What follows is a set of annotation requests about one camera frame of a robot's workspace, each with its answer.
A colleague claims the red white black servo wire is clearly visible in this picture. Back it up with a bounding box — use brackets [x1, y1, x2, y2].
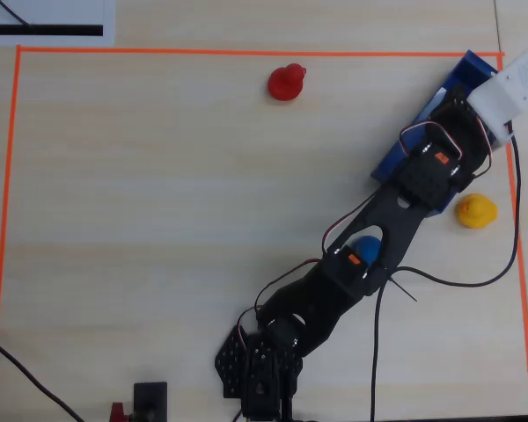
[253, 258, 323, 320]
[399, 119, 495, 179]
[321, 192, 379, 257]

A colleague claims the yellow rubber duck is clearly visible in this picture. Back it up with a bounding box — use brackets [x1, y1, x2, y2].
[455, 193, 499, 230]

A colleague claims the white paper with black strip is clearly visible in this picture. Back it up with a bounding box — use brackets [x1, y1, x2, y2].
[0, 0, 116, 47]

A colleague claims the thin black cable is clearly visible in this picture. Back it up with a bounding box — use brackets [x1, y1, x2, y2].
[0, 0, 34, 34]

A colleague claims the red rubber duck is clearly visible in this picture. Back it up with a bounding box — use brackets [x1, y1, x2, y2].
[268, 62, 310, 103]

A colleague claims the blue plastic box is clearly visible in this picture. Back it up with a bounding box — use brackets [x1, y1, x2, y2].
[370, 49, 502, 219]

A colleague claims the orange tape strip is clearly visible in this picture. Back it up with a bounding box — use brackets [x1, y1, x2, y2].
[16, 45, 506, 58]
[0, 45, 24, 422]
[495, 52, 528, 417]

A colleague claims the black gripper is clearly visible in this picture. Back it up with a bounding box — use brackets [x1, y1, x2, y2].
[428, 84, 490, 156]

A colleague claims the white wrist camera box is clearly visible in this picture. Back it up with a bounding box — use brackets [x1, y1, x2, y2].
[466, 48, 528, 147]

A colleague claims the blue ball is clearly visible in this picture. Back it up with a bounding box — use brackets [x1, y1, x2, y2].
[349, 235, 382, 267]

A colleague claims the black camera cable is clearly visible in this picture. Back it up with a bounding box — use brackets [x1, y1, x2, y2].
[370, 125, 524, 422]

